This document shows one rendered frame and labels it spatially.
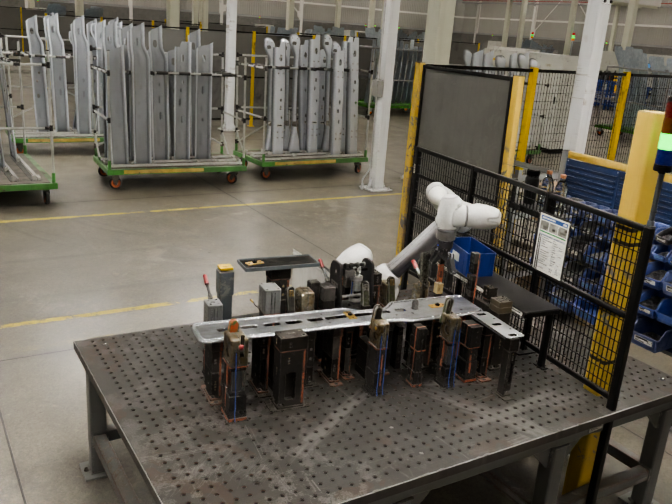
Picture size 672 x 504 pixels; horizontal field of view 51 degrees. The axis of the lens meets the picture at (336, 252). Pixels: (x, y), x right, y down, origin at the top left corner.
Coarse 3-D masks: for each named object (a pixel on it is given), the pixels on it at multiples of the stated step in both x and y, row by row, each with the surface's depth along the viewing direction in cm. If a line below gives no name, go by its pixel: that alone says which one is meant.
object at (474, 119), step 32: (416, 64) 603; (416, 96) 607; (448, 96) 575; (480, 96) 542; (512, 96) 509; (416, 128) 614; (448, 128) 578; (480, 128) 545; (512, 128) 513; (480, 160) 549; (512, 160) 522; (480, 192) 554; (416, 224) 629
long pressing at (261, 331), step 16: (400, 304) 338; (464, 304) 345; (224, 320) 305; (240, 320) 307; (256, 320) 308; (272, 320) 310; (288, 320) 311; (304, 320) 312; (336, 320) 315; (352, 320) 316; (368, 320) 317; (400, 320) 322; (416, 320) 323; (208, 336) 289; (256, 336) 294
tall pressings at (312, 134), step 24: (264, 48) 1068; (288, 48) 1084; (312, 48) 1078; (336, 48) 1130; (288, 72) 1092; (312, 72) 1086; (336, 72) 1084; (288, 96) 1107; (312, 96) 1094; (336, 96) 1091; (288, 120) 1117; (312, 120) 1104; (336, 120) 1100; (288, 144) 1100; (312, 144) 1114; (336, 144) 1110
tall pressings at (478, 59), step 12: (468, 60) 1280; (480, 60) 1292; (492, 60) 1309; (504, 60) 1326; (516, 60) 1309; (528, 60) 1323; (492, 72) 1316; (516, 72) 1315; (528, 72) 1329; (516, 144) 1324; (528, 144) 1341
